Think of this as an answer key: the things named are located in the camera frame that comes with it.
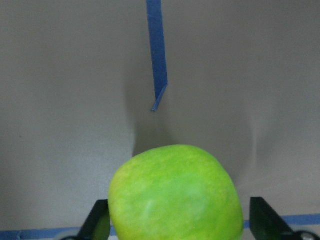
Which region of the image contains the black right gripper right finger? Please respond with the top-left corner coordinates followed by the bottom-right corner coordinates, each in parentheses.
top-left (249, 197), bottom-right (295, 240)

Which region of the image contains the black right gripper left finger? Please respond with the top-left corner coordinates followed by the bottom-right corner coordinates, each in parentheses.
top-left (77, 199), bottom-right (111, 240)

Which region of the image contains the green apple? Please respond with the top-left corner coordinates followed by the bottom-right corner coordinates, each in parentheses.
top-left (108, 145), bottom-right (244, 240)

